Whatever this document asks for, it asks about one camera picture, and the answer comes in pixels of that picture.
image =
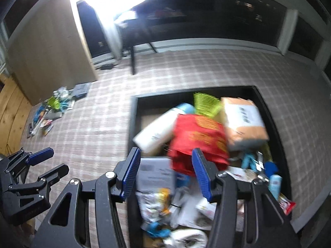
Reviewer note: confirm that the grey blue pouch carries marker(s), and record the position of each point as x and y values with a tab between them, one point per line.
81	90

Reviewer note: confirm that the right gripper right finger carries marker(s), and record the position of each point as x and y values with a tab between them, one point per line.
206	175

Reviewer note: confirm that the white lotion bottle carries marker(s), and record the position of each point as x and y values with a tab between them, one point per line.
160	131

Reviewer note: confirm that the wooden cabinet panel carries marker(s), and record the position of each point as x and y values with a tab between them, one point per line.
50	51

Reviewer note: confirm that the black power strip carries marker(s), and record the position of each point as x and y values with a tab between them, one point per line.
106	67

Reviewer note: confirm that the green plastic comb basket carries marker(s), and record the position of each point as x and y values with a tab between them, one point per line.
206	105

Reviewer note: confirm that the orange white parcel bag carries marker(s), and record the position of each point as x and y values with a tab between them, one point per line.
243	124

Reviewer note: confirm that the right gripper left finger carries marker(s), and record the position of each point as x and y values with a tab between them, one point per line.
126	172

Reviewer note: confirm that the black table leg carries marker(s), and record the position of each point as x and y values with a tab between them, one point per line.
132	55

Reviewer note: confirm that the red plastic bag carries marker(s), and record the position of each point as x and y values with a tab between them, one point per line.
197	131

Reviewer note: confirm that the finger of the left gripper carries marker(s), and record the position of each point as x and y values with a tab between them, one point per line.
40	156
52	176

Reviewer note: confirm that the yellow silver snack packet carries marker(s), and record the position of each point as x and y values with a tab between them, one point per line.
154	206

